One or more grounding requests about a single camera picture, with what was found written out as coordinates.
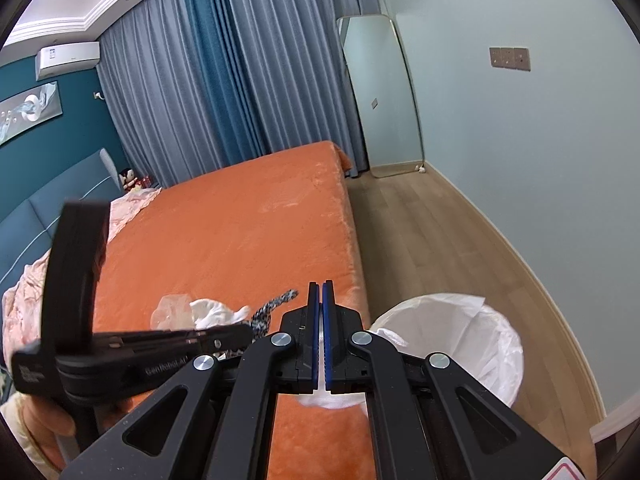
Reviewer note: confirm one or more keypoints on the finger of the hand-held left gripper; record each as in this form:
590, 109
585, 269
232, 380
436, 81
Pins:
210, 339

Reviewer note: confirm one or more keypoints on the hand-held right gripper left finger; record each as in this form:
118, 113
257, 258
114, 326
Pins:
313, 330

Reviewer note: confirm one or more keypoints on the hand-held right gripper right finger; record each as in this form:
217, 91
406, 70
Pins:
328, 330

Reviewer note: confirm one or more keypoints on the white cloth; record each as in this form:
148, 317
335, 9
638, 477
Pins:
215, 312

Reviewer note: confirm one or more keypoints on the black and white speckled sock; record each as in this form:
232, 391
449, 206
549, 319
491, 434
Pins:
265, 312

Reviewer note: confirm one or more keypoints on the person's left hand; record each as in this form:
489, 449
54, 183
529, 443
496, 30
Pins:
47, 425

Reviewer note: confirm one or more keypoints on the clear plastic wrapper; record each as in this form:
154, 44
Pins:
170, 310

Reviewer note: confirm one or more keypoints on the blue padded headboard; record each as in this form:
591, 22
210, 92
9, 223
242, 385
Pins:
50, 195

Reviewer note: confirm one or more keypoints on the pink blanket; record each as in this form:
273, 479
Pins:
131, 207

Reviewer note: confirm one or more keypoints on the small doll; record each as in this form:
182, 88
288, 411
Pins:
129, 180

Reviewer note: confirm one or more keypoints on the orange bed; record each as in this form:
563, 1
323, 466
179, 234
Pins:
240, 220

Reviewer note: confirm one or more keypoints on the grey curtain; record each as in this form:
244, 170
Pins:
300, 60
145, 110

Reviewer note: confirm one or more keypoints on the white air conditioner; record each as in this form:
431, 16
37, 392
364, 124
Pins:
67, 60

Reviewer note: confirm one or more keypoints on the standing floor mirror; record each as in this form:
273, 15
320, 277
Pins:
380, 100

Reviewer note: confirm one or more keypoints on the blue curtain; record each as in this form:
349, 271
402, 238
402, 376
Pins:
225, 70

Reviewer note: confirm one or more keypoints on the wall painting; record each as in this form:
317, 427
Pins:
30, 110

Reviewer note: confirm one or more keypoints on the white wall hook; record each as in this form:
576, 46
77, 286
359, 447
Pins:
99, 95

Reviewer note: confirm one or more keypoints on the wall switch panel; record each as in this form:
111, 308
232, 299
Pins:
509, 58

